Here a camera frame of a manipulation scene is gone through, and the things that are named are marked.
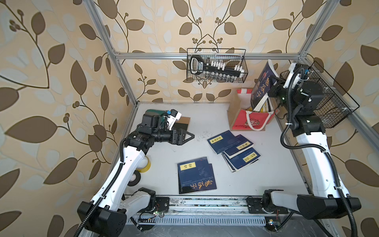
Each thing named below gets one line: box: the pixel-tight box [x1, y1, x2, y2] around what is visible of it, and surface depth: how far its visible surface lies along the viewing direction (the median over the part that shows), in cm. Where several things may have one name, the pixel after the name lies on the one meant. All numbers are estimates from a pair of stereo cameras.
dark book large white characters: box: [177, 156, 218, 195], surface depth 84 cm
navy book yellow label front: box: [177, 156, 218, 195], surface depth 84 cm
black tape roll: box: [127, 169, 141, 187], surface depth 84 cm
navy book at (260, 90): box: [250, 59, 280, 112], surface depth 68 cm
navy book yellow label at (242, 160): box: [221, 147, 262, 173], surface depth 89 cm
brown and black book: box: [173, 116, 191, 131], surface depth 109 cm
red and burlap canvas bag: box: [227, 89, 278, 132], surface depth 93 cm
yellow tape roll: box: [136, 155, 152, 173], surface depth 87 cm
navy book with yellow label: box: [223, 134, 255, 159], surface depth 93 cm
